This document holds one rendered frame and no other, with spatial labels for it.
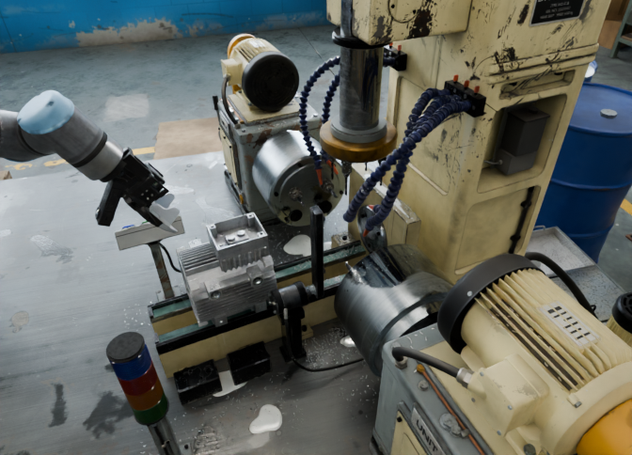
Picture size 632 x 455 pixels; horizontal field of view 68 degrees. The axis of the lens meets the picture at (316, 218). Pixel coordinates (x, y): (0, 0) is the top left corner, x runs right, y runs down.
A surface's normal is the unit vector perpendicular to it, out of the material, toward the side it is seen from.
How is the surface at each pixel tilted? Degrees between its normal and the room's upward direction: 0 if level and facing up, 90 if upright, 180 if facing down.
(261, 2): 90
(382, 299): 36
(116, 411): 0
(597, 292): 0
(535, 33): 90
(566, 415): 61
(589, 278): 0
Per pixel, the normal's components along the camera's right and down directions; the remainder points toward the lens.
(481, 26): -0.91, 0.26
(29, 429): -0.02, -0.79
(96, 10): 0.24, 0.59
